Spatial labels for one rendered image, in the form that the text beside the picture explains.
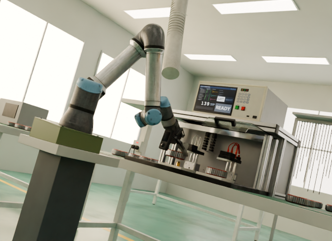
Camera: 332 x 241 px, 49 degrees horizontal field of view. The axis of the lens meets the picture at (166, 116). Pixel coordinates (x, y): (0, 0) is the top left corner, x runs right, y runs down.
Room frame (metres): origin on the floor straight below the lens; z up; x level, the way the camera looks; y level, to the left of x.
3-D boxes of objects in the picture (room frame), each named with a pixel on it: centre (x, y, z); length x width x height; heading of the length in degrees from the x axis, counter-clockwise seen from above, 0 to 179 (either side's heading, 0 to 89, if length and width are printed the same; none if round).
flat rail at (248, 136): (2.02, -0.29, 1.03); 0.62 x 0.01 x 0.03; 52
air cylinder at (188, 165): (2.13, -0.22, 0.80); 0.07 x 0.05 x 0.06; 52
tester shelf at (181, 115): (2.20, -0.42, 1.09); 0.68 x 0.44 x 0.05; 52
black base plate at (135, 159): (1.95, -0.24, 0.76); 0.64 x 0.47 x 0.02; 52
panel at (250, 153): (2.14, -0.38, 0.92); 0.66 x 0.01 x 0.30; 52
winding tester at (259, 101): (2.19, -0.43, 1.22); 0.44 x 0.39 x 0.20; 52
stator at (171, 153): (1.98, -0.10, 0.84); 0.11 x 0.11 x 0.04
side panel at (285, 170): (2.06, -0.73, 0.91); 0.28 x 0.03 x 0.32; 142
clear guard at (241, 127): (1.84, -0.37, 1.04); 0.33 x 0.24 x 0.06; 142
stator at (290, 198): (1.83, -0.74, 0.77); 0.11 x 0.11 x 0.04
